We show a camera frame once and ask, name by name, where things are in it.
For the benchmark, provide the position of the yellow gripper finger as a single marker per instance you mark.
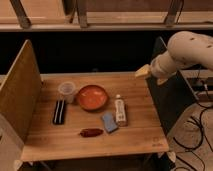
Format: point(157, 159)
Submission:
point(161, 81)
point(143, 72)

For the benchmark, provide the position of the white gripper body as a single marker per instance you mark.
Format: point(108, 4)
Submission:
point(163, 66)

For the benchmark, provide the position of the small white bottle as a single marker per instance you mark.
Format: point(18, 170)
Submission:
point(120, 114)

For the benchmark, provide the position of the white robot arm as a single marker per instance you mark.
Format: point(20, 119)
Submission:
point(183, 50)

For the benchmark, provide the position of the orange ceramic bowl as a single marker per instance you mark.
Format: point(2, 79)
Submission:
point(91, 97)

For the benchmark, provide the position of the right dark side panel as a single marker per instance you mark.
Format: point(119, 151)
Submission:
point(174, 100)

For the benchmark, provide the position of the blue sponge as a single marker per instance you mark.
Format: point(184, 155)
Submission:
point(109, 123)

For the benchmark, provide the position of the clear plastic cup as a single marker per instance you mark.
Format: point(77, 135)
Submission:
point(67, 91)

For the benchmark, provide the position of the black striped rectangular block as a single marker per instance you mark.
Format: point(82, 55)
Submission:
point(59, 112)

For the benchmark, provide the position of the left wooden side panel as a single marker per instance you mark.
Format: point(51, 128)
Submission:
point(19, 91)

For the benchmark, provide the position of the wooden shelf frame background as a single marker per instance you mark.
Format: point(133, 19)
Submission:
point(70, 15)

